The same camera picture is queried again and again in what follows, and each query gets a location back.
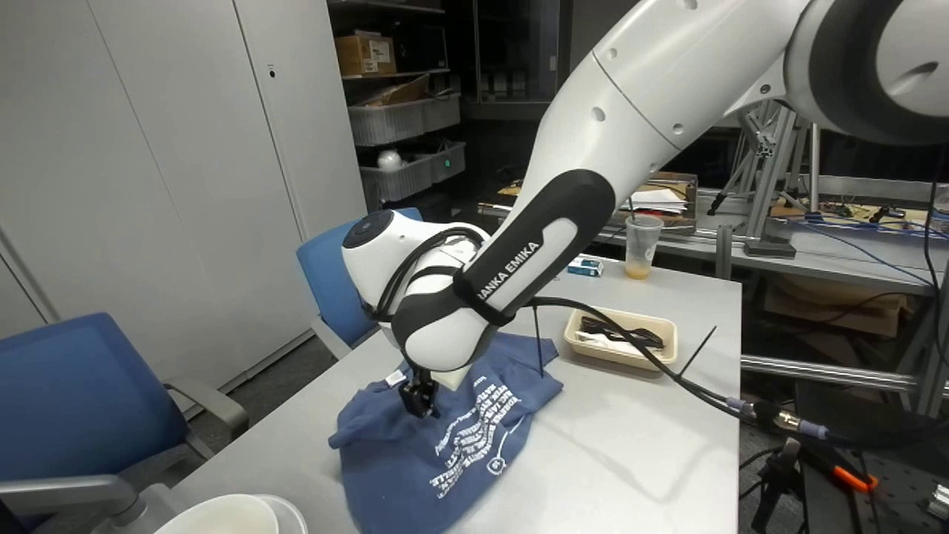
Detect blue office chair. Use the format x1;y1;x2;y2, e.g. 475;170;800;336
0;312;250;534
296;223;376;360

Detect grey metal shelf rack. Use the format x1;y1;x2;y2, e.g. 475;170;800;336
330;0;465;207

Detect aluminium frame stand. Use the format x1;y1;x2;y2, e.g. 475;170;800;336
742;102;820;259

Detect white round bowl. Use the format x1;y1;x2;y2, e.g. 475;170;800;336
155;493;309;534

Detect black utensils in tray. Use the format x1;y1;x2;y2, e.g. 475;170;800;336
579;317;663;351

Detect beige food tray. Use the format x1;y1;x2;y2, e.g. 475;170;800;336
562;308;678;372

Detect blue printed T-shirt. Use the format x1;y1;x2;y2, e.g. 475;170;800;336
330;333;562;534

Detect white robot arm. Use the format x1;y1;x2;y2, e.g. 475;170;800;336
340;0;949;415

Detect cluttered back workbench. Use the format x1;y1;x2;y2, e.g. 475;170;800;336
475;167;949;296

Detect far blue office chair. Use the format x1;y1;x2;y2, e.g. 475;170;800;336
296;223;376;360

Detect stack of papers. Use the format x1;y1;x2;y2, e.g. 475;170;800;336
629;189;686;215

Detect orange handled clamp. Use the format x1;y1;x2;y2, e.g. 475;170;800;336
789;424;877;495

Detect clear plastic cup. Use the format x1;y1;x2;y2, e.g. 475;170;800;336
622;215;663;280

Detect cardboard box on shelf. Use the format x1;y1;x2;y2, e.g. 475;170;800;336
336;32;396;78

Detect near blue office chair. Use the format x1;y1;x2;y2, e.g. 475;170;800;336
0;312;250;534

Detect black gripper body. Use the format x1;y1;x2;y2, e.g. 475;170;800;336
401;369;439;419

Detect small blue white box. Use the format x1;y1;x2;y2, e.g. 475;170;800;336
565;259;602;280

